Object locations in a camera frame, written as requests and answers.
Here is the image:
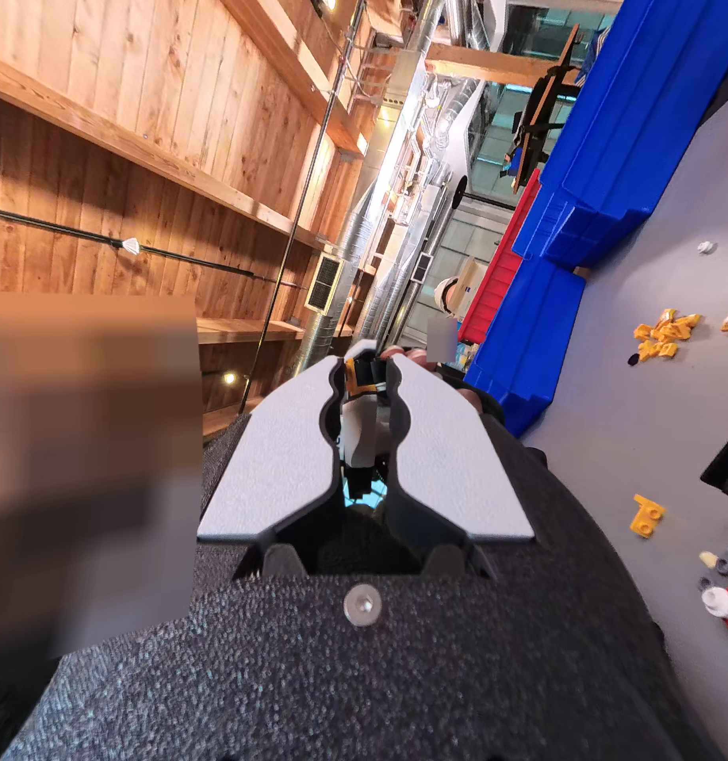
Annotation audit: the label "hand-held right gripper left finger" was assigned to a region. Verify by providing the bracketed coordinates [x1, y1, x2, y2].
[196, 356, 344, 543]

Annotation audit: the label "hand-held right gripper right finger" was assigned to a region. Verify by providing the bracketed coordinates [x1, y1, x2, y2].
[387, 356, 536, 543]

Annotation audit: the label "black orange lego subassembly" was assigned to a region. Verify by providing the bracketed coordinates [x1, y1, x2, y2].
[343, 356, 391, 398]

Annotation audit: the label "orange lego pieces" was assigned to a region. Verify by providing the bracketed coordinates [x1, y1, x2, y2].
[632, 300, 728, 360]

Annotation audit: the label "person's left hand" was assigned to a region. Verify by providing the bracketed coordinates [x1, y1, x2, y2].
[379, 346, 487, 412]

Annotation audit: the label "red storage bin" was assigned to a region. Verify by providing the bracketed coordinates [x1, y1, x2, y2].
[458, 168, 544, 346]

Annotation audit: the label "background standing desk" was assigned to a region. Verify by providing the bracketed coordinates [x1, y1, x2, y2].
[506, 24, 582, 192]

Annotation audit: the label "blue jacket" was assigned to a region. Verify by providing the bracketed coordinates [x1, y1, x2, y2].
[575, 27, 613, 87]

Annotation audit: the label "silver spiral air duct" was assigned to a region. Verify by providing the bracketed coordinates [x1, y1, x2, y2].
[291, 178, 391, 377]

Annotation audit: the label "white wall vent grille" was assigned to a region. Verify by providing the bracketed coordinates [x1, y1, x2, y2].
[305, 252, 345, 313]

